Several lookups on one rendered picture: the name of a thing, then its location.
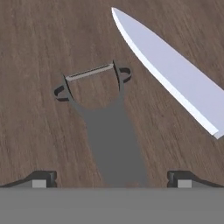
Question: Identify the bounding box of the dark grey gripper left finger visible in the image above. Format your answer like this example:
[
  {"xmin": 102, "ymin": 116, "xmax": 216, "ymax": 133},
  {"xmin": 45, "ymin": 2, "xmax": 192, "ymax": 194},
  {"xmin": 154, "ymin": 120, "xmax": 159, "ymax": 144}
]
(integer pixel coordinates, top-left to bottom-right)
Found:
[{"xmin": 0, "ymin": 170, "xmax": 58, "ymax": 189}]

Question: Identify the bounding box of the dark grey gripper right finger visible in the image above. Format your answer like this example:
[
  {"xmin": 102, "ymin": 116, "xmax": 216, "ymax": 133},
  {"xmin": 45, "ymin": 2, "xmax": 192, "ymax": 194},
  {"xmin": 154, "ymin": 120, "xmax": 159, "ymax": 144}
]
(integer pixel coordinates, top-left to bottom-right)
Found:
[{"xmin": 166, "ymin": 170, "xmax": 224, "ymax": 189}]

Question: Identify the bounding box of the grey vegetable peeler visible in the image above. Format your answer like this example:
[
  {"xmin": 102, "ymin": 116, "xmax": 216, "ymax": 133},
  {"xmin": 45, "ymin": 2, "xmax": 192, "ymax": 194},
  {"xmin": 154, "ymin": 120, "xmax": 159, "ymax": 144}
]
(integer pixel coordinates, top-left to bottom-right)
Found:
[{"xmin": 52, "ymin": 59, "xmax": 149, "ymax": 189}]

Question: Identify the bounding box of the silver knife blade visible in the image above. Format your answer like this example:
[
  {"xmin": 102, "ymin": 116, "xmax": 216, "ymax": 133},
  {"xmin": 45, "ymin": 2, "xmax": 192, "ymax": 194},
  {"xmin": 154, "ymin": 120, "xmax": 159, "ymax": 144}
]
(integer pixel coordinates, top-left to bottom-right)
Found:
[{"xmin": 111, "ymin": 6, "xmax": 224, "ymax": 140}]

